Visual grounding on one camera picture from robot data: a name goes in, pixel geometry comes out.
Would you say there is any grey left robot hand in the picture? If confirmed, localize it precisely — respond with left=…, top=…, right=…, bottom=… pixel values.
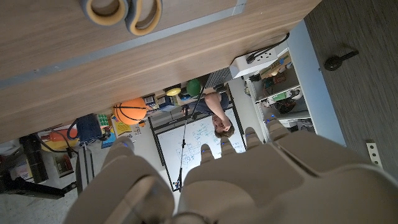
left=63, top=114, right=398, bottom=224

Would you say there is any white door hinge plate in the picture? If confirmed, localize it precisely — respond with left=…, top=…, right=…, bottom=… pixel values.
left=366, top=142, right=382, bottom=169

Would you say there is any white shelf cabinet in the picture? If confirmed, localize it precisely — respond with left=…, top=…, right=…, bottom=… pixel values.
left=244, top=19, right=348, bottom=147

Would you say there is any thin grey pole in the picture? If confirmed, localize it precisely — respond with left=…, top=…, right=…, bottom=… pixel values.
left=175, top=83, right=206, bottom=192

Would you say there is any person in dark polo shirt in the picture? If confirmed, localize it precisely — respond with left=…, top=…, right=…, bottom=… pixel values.
left=189, top=91, right=236, bottom=139

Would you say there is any white power strip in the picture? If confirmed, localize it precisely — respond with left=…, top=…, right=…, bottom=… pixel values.
left=229, top=48, right=279, bottom=79

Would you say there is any green ball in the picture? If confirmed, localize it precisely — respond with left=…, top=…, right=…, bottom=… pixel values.
left=186, top=78, right=202, bottom=97

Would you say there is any black floor object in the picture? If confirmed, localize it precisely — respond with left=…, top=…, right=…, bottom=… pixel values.
left=323, top=50, right=360, bottom=72

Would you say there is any orange basketball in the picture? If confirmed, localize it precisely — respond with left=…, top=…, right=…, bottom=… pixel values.
left=112, top=98, right=148, bottom=126

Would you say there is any rubik's cube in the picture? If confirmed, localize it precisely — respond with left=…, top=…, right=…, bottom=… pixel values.
left=97, top=114, right=110, bottom=129

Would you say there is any dark blue mug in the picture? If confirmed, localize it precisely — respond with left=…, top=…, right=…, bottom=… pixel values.
left=67, top=113, right=103, bottom=146

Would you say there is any whiteboard with black frame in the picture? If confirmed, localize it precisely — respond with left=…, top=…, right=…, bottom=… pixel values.
left=148, top=107, right=247, bottom=193

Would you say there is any black power strip cable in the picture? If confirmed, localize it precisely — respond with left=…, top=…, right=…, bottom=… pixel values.
left=247, top=32, right=290, bottom=65

